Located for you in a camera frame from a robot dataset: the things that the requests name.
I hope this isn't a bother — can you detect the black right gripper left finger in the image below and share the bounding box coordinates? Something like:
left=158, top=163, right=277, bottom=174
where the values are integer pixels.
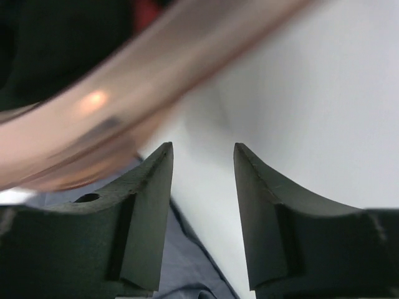
left=1, top=143, right=173, bottom=298

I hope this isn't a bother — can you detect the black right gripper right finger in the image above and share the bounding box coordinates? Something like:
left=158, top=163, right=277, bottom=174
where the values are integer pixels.
left=234, top=143, right=398, bottom=298

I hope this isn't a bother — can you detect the pink plastic laundry basket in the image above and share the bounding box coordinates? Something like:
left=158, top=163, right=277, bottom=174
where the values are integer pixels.
left=1, top=1, right=309, bottom=191

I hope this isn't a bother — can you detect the light blue table mat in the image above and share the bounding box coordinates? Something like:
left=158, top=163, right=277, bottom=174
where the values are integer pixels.
left=0, top=0, right=399, bottom=299

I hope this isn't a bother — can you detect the black garment pile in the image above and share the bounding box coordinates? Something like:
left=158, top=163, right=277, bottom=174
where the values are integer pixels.
left=1, top=0, right=136, bottom=112

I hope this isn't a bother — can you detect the red garment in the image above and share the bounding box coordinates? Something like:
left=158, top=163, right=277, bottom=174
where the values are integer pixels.
left=131, top=0, right=170, bottom=33

